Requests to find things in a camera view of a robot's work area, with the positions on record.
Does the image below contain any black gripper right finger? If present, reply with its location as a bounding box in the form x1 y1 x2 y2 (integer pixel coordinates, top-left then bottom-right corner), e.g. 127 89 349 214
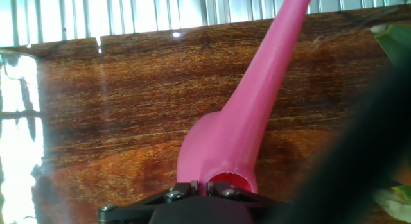
205 181 290 209

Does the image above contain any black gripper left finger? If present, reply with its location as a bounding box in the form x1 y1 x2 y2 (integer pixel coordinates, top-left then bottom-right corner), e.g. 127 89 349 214
98 180 200 224

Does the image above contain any pink plastic watering can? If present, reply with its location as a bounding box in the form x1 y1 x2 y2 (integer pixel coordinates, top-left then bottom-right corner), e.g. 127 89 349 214
176 0 315 195

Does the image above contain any potted green leafy plant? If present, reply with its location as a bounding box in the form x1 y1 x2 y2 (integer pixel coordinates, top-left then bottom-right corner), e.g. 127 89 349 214
369 23 411 223

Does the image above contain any glossy wood grain board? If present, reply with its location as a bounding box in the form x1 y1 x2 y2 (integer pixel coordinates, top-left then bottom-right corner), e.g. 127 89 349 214
0 5 411 224

